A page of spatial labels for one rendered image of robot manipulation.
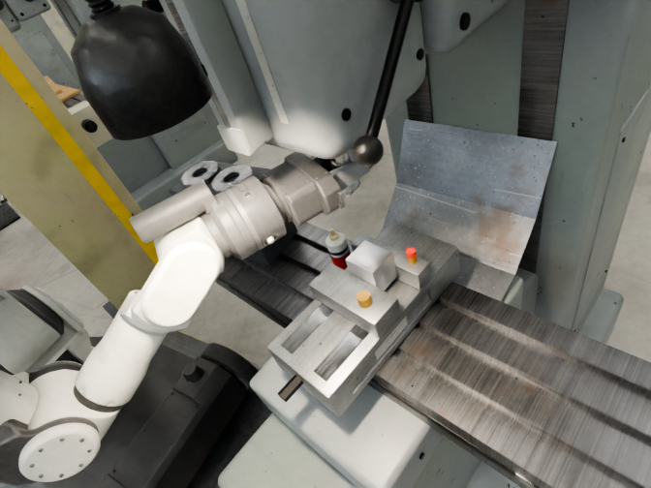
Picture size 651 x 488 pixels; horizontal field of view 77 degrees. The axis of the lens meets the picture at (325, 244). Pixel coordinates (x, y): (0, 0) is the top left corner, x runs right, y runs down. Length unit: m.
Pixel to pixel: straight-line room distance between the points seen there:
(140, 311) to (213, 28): 0.30
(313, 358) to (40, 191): 1.74
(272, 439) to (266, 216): 0.57
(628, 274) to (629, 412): 1.43
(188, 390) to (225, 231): 0.81
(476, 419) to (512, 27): 0.60
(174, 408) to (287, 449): 0.44
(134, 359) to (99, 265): 1.84
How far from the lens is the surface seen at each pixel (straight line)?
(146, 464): 1.24
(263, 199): 0.50
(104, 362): 0.57
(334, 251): 0.81
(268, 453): 0.94
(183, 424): 1.23
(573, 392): 0.70
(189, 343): 1.65
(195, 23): 0.40
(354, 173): 0.55
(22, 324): 1.01
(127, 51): 0.27
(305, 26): 0.37
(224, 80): 0.42
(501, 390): 0.69
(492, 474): 1.40
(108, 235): 2.35
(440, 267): 0.74
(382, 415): 0.77
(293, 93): 0.40
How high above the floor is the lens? 1.54
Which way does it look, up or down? 42 degrees down
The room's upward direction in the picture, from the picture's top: 20 degrees counter-clockwise
